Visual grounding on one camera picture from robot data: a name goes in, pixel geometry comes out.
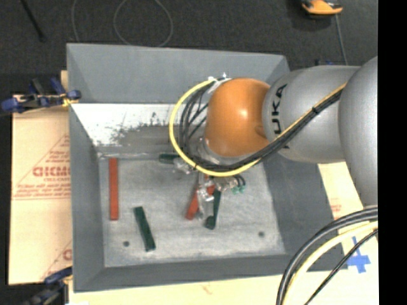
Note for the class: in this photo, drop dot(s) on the grey metal bin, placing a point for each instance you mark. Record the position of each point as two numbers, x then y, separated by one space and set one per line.
178 75

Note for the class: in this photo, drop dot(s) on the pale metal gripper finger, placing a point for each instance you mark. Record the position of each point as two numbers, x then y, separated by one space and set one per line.
205 199

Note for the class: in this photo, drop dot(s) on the black cylinder on white bracket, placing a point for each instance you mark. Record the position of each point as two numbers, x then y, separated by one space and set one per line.
168 158

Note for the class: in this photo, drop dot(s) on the red-brown flat block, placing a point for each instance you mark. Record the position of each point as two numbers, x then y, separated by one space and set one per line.
113 189
192 206

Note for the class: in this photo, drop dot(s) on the dark green flat block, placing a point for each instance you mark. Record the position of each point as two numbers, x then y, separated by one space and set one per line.
215 210
144 230

